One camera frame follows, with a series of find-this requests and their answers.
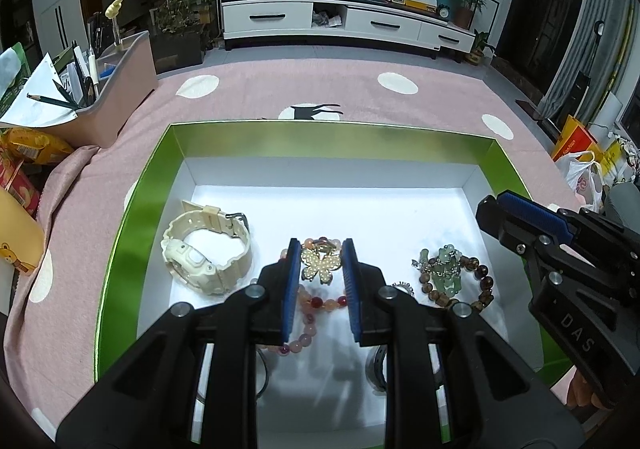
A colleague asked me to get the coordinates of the brown bead bracelet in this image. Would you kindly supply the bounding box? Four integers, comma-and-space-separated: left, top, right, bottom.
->
419, 254, 496, 312

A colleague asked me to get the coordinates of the pink polka dot tablecloth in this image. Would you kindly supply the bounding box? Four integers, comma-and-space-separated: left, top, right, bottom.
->
7, 58, 586, 445

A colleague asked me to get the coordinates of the white TV cabinet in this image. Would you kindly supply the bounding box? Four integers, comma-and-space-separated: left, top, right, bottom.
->
221, 0, 476, 61

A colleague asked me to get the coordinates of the red snack box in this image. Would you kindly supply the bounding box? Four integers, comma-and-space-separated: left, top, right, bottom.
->
0, 156, 41, 217

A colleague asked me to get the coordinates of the potted plant in brown pot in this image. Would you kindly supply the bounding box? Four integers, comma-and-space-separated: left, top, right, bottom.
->
452, 0, 486, 30

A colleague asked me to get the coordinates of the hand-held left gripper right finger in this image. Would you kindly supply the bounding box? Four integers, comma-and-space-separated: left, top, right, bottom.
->
342, 238, 586, 449

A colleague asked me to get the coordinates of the leafy plant in dark planter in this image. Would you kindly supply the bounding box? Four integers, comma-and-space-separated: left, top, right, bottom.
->
150, 0, 216, 75

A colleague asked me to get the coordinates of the white paper sheet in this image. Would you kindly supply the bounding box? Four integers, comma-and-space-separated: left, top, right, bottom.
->
0, 54, 78, 127

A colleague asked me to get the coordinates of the black wristwatch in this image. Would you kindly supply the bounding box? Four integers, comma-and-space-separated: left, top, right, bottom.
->
367, 346, 446, 392

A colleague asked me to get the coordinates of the green jade bracelet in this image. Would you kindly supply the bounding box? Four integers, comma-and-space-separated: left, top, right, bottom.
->
412, 244, 463, 295

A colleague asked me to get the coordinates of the small potted floor plant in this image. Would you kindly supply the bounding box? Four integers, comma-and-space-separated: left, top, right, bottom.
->
465, 30, 496, 66

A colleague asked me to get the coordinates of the pink desk organizer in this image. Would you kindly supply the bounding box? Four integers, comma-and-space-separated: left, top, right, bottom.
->
55, 30, 160, 148

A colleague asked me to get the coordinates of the green cardboard box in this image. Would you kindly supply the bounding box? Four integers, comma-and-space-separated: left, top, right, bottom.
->
94, 123, 576, 432

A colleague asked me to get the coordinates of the black upright appliance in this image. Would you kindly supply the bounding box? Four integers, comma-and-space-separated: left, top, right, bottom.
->
572, 19, 606, 117

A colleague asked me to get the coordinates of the white plastic bag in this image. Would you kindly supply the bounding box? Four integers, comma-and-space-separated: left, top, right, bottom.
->
562, 152, 606, 212

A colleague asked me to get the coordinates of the grey striped curtain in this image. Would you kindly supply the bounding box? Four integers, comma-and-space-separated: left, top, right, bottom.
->
542, 0, 636, 122

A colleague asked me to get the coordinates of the cream figurine stick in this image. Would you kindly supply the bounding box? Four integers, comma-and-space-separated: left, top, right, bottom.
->
106, 0, 124, 47

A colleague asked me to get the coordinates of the cream plastic wristwatch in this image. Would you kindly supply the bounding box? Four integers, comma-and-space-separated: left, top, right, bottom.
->
161, 200, 252, 296

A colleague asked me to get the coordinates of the person's right hand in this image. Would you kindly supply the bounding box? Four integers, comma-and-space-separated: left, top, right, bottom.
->
567, 371, 608, 410

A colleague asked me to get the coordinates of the yellow bear jar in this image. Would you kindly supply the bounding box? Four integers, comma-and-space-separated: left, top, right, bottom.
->
0, 189, 46, 275

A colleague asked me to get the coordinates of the dark pencil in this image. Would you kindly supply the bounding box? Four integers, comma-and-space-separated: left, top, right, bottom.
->
27, 93, 76, 107

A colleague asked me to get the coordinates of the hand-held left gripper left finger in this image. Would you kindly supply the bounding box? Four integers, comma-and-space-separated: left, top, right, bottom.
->
55, 238, 301, 449

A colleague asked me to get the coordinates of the pink bead bracelet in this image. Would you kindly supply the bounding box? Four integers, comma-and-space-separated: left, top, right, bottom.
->
250, 236, 351, 357

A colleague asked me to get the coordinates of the yellow snack packet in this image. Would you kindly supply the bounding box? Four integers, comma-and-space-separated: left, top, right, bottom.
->
0, 128, 76, 165

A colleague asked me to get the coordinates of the yellow and red paper bag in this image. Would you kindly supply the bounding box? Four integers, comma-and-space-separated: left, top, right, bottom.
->
551, 114, 598, 161

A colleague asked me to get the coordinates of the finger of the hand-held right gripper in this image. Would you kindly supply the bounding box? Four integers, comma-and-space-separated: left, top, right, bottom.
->
497, 192, 576, 242
475, 196, 546, 255

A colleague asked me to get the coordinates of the gold butterfly brooch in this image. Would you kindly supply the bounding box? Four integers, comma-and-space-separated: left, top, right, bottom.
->
300, 243, 342, 286

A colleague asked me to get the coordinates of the green packet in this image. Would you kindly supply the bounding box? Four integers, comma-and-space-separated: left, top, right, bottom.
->
0, 43, 31, 115

